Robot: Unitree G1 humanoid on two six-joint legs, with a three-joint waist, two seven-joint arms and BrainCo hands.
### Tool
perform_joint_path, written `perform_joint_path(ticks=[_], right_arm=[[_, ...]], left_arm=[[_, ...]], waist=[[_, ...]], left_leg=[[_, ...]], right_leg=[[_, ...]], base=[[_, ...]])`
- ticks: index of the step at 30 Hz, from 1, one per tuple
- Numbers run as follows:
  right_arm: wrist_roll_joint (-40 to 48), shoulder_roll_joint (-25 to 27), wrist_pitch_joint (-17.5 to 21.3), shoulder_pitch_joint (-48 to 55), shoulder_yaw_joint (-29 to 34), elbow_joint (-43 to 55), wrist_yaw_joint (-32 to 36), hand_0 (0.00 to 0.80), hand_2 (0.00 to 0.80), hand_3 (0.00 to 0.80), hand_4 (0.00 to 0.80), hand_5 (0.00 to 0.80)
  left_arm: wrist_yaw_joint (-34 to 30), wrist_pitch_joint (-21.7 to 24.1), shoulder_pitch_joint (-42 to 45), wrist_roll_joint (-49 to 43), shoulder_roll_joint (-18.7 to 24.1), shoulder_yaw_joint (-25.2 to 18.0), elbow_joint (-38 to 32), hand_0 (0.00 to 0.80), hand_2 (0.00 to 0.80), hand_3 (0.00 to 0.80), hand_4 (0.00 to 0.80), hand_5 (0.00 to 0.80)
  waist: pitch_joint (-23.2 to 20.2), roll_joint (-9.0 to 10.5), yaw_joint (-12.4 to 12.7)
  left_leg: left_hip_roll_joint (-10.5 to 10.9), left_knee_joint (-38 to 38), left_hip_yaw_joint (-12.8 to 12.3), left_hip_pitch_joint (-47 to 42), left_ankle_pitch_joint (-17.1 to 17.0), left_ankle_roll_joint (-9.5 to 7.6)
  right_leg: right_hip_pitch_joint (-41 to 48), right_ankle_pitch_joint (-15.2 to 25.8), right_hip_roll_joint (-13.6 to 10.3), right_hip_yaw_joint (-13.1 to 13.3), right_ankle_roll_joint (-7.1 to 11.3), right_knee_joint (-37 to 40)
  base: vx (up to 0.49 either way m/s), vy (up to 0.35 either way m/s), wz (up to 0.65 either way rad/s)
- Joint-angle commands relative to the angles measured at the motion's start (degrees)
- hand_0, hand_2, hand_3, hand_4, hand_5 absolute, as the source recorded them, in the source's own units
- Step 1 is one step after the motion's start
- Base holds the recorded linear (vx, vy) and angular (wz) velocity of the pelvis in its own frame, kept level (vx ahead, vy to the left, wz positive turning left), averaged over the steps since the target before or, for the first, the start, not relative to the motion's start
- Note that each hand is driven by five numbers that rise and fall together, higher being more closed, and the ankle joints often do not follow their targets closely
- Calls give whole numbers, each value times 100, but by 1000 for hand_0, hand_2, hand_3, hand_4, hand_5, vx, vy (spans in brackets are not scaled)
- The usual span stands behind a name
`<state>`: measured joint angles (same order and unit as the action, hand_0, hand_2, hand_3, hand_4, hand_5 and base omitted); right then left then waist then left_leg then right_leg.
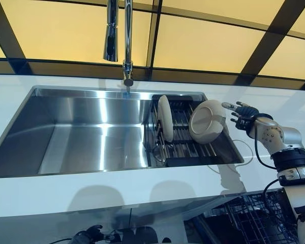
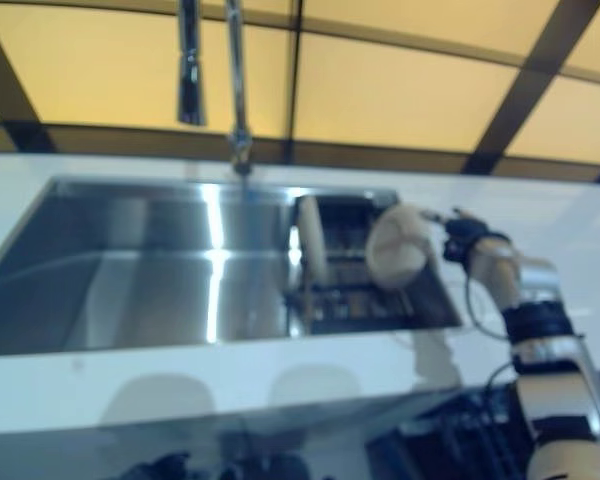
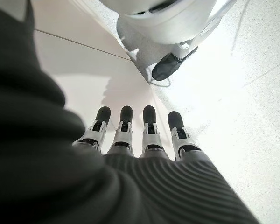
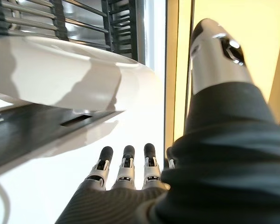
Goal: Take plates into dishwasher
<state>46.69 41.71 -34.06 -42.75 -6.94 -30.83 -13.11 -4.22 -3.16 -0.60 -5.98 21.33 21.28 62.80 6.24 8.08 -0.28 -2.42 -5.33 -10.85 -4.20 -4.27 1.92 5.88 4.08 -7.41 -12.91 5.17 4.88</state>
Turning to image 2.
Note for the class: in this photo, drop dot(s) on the built-in dishwasher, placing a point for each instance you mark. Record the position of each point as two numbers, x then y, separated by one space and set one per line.
455 440

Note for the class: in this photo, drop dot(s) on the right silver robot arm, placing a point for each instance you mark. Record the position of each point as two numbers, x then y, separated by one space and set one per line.
545 320

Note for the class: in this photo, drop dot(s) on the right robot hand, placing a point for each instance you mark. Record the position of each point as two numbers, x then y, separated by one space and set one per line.
462 232

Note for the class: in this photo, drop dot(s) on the yellow window with dark frame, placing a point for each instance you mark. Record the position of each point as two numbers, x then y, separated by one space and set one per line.
405 75

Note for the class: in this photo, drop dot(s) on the dishwasher door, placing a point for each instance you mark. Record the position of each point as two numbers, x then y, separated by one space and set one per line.
390 455

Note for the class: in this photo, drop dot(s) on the chrome gooseneck kitchen faucet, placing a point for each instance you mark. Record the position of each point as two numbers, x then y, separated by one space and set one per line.
237 75

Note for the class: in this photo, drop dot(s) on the black sink drying rack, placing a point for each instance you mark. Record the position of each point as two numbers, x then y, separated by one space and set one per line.
350 300

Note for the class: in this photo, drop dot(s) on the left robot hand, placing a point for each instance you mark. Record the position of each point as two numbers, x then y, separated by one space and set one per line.
160 467

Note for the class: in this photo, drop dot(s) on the stainless steel sink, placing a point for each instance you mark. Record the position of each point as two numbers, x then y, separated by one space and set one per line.
130 275

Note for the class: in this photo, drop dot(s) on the cream plate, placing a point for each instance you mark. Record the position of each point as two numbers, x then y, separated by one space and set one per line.
397 250
312 240

